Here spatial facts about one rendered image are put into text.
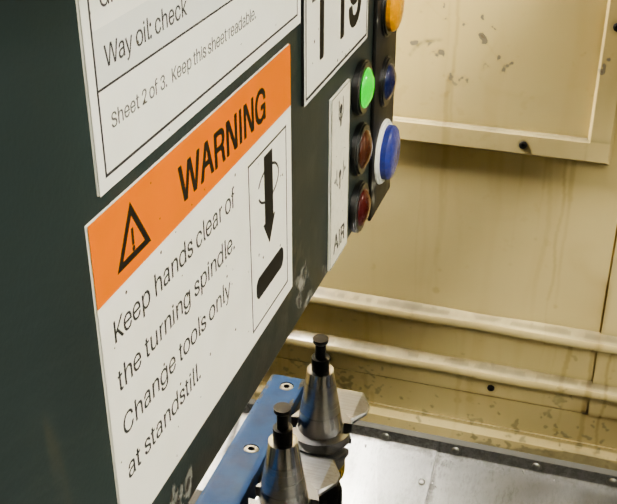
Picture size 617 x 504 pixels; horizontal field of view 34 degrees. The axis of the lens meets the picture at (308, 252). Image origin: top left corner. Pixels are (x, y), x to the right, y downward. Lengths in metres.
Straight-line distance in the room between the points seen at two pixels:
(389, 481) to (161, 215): 1.29
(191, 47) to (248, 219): 0.09
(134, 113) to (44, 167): 0.04
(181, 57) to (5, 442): 0.12
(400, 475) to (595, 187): 0.53
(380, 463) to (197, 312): 1.25
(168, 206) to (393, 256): 1.13
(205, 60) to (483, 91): 1.00
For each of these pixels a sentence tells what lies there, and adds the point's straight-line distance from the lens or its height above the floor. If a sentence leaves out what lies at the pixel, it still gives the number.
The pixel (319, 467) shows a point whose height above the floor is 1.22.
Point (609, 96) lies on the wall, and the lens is 1.27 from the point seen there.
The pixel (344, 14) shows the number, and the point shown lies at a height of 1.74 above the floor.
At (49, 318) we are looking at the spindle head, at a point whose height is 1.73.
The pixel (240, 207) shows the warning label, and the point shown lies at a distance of 0.35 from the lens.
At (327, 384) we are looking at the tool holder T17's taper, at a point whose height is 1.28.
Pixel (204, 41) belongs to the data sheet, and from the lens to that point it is 0.31.
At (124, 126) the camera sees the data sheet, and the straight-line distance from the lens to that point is 0.26.
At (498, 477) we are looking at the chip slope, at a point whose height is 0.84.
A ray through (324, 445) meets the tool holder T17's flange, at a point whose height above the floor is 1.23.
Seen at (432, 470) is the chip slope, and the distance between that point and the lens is 1.56.
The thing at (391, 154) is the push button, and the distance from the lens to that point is 0.55.
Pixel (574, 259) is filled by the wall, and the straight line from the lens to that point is 1.37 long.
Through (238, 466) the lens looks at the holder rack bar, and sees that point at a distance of 0.97.
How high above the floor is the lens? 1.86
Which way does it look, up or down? 29 degrees down
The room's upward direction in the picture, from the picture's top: straight up
